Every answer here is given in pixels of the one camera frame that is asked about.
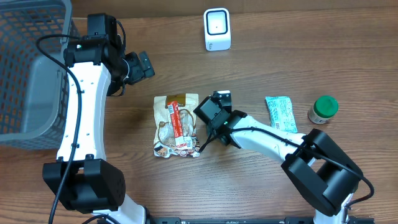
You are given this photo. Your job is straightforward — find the grey plastic mesh basket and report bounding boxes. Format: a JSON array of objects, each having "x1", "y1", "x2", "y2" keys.
[{"x1": 1, "y1": 0, "x2": 79, "y2": 150}]

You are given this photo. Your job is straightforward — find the red snack stick packet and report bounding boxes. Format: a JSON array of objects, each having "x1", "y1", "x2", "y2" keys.
[{"x1": 167, "y1": 101, "x2": 192, "y2": 150}]

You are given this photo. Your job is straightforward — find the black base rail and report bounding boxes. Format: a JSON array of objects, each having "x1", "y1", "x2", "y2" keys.
[{"x1": 96, "y1": 216, "x2": 376, "y2": 224}]

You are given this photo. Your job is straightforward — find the white barcode scanner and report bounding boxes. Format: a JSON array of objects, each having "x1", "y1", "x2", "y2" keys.
[{"x1": 203, "y1": 7, "x2": 231, "y2": 52}]

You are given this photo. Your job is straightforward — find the green lid jar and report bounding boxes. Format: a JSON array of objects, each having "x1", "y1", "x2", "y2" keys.
[{"x1": 308, "y1": 95, "x2": 339, "y2": 124}]

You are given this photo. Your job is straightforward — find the teal wet wipes pack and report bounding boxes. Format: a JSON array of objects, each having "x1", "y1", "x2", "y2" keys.
[{"x1": 265, "y1": 96, "x2": 298, "y2": 133}]

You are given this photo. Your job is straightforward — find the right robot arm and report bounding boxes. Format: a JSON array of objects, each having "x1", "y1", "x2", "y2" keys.
[{"x1": 193, "y1": 91, "x2": 363, "y2": 223}]

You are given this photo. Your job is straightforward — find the beige snack pouch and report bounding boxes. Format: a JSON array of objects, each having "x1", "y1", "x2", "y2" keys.
[{"x1": 154, "y1": 93, "x2": 200, "y2": 158}]

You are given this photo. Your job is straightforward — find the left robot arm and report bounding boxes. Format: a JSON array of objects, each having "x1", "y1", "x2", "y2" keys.
[{"x1": 42, "y1": 13, "x2": 155, "y2": 223}]

